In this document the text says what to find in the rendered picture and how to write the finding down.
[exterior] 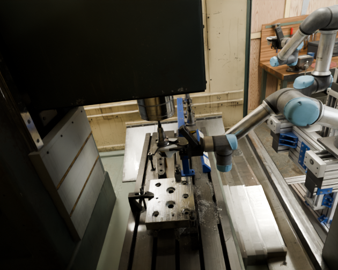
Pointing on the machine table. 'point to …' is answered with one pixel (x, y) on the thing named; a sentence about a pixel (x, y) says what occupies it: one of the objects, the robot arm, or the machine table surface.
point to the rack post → (186, 165)
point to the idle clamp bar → (161, 166)
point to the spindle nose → (156, 108)
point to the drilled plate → (183, 219)
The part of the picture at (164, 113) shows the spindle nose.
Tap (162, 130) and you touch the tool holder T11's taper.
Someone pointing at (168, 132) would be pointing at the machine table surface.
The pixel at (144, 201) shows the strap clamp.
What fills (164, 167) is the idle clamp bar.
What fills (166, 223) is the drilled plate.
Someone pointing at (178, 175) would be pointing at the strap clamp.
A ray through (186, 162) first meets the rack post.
